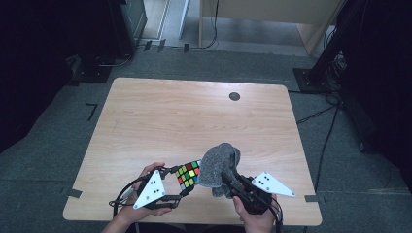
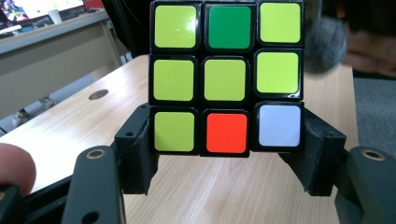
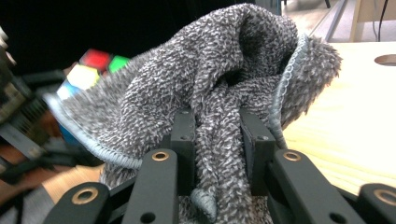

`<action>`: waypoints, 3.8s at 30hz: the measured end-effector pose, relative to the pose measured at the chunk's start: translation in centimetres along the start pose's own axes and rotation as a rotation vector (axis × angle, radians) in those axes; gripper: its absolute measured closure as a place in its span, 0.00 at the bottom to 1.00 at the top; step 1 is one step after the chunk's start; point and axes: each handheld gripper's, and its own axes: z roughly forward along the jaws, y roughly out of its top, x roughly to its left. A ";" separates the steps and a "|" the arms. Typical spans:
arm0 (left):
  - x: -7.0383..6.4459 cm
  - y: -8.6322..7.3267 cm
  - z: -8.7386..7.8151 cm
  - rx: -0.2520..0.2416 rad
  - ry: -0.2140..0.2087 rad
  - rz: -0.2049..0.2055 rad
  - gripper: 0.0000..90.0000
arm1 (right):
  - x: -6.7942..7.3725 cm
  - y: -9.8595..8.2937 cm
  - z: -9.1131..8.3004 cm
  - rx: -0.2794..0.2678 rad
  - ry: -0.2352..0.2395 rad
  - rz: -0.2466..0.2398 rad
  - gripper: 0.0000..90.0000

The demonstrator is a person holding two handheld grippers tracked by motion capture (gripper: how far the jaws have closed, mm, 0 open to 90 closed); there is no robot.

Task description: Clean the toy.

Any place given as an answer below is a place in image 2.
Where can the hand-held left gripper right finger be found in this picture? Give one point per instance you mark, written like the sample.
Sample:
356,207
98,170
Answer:
320,165

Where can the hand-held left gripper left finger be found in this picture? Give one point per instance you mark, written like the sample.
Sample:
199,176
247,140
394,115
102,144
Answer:
135,161

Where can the grey knitted cloth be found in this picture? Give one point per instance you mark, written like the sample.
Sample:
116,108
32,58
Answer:
325,46

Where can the multicoloured puzzle cube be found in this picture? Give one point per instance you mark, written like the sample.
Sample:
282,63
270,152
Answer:
225,77

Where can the dark round table grommet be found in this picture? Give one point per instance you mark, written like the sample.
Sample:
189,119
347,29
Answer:
98,94

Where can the small pale floor object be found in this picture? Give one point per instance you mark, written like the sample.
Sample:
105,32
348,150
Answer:
20,117
47,102

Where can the beige wooden desk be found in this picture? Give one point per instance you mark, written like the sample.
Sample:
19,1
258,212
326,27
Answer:
46,62

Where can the black metal stand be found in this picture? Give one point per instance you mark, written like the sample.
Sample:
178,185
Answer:
124,25

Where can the red box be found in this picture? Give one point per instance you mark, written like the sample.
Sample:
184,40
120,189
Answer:
93,3

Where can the white cup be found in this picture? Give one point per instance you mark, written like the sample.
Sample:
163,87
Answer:
55,17

